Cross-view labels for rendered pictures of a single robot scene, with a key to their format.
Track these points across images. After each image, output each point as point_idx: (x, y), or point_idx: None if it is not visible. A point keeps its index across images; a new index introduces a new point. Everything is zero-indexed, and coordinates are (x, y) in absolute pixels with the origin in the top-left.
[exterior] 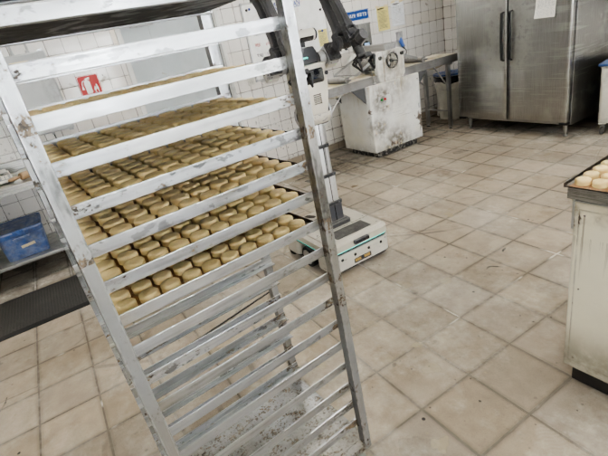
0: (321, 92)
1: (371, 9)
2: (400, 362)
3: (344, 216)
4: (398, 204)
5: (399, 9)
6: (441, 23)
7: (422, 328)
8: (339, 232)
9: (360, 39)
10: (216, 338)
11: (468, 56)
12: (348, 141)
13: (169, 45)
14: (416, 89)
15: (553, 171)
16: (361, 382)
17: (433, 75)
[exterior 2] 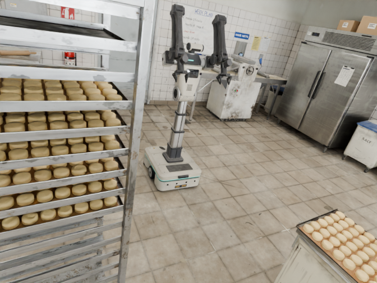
0: (193, 84)
1: (251, 35)
2: (168, 269)
3: (180, 158)
4: (217, 156)
5: (266, 42)
6: (286, 59)
7: (192, 250)
8: (173, 167)
9: (226, 64)
10: (14, 268)
11: (292, 85)
12: (208, 104)
13: (26, 74)
14: (257, 91)
15: (308, 172)
16: (139, 274)
17: (270, 86)
